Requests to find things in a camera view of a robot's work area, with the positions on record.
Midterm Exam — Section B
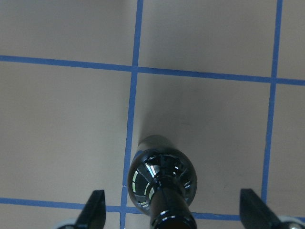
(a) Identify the dark wine bottle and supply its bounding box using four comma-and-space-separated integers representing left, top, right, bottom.
127, 135, 197, 229

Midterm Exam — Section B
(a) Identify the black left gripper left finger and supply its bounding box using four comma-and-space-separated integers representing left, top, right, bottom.
74, 190, 106, 229

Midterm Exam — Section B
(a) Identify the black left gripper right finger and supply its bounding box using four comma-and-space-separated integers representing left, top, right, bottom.
239, 188, 282, 229

